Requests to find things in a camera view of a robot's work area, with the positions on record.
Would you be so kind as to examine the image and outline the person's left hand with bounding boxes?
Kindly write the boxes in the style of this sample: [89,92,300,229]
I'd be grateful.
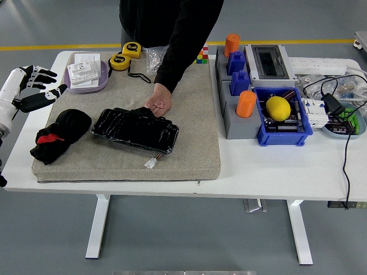
[145,82,173,118]

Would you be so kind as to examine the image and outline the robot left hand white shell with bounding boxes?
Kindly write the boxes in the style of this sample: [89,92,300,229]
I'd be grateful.
[0,65,68,134]

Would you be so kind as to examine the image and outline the black glossy panel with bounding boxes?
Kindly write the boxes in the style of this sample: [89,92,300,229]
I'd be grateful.
[90,106,180,155]

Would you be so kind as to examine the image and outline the black rag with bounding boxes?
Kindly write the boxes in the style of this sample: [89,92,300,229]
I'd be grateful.
[29,108,93,166]

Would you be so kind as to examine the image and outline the black table control panel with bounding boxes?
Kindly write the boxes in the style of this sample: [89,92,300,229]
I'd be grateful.
[327,201,367,209]

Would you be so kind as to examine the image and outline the clear plastic bag of screws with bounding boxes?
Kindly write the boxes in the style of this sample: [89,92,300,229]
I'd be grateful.
[142,45,170,76]

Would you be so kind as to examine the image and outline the yellow tape measure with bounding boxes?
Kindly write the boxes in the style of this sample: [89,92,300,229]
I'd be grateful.
[122,41,143,60]
[107,53,152,84]

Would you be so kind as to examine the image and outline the colourful puzzle cube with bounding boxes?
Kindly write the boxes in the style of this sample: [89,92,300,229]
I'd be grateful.
[193,42,209,65]

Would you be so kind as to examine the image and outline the purple tray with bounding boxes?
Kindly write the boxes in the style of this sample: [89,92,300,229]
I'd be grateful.
[63,60,110,94]

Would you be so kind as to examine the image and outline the grey-brown mat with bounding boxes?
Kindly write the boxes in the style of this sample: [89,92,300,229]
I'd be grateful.
[30,50,222,183]

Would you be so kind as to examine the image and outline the grey block holder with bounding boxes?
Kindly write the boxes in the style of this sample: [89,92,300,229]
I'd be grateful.
[220,80,264,140]
[214,45,252,84]

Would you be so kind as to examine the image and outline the blue block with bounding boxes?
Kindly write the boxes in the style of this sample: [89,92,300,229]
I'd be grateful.
[230,70,251,97]
[227,50,247,76]

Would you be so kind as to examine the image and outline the person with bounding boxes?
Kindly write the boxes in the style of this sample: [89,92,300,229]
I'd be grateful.
[119,0,201,49]

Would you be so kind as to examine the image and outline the orange cylinder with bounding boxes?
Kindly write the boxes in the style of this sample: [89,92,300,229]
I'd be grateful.
[235,90,257,119]
[224,33,241,58]

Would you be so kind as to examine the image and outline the grey distribution box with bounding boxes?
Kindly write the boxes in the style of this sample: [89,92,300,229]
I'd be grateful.
[243,44,298,88]

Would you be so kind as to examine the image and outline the yellow lemon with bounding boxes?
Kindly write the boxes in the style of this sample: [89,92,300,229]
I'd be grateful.
[266,96,292,121]

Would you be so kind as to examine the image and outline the blue plastic bin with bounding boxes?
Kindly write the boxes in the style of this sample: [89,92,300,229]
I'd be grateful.
[252,87,314,147]

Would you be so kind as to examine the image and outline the brown cylindrical capacitor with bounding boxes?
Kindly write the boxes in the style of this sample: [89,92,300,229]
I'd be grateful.
[280,89,298,101]

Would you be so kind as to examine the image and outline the black circuit boards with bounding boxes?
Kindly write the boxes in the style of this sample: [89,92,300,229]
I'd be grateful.
[263,99,306,133]

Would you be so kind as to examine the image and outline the silver floor plate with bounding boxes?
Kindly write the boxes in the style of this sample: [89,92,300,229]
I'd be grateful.
[243,198,268,213]

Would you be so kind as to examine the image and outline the white table leg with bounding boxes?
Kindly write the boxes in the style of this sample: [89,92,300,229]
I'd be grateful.
[85,194,111,260]
[286,199,314,266]

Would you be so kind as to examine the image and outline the clear plastic bags of parts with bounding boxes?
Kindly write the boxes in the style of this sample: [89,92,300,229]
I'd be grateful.
[294,73,367,101]

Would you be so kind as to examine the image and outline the white circuit breaker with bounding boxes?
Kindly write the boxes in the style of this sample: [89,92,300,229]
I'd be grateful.
[300,97,330,129]

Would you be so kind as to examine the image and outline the white power strip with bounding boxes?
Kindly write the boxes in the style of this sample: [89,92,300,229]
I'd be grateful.
[288,57,348,76]

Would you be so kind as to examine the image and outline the black power adapter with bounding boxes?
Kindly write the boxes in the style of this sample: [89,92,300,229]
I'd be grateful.
[321,93,347,116]

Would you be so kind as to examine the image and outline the dark electronic components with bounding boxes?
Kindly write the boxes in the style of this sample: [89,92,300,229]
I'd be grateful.
[326,116,356,135]

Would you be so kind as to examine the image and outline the light blue dish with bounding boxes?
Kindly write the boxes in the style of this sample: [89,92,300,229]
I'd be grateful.
[321,101,367,140]

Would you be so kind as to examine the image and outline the green terminal blocks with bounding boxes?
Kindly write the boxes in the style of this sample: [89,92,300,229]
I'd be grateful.
[339,107,362,135]

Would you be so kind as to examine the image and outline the white trolley with wheel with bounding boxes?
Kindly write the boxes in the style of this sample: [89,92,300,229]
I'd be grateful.
[353,30,367,54]

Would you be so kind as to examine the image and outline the white connector plug with wires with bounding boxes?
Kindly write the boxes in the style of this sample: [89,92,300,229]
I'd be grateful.
[144,153,164,169]

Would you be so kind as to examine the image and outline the white switch plate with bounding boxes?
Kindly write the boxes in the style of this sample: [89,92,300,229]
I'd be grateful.
[67,61,101,85]
[74,53,101,71]
[70,79,100,90]

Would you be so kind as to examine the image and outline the white power cable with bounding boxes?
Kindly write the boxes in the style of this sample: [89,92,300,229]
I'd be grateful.
[345,65,367,101]

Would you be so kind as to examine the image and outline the black power cord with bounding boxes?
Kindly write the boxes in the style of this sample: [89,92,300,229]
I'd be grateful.
[302,74,367,210]

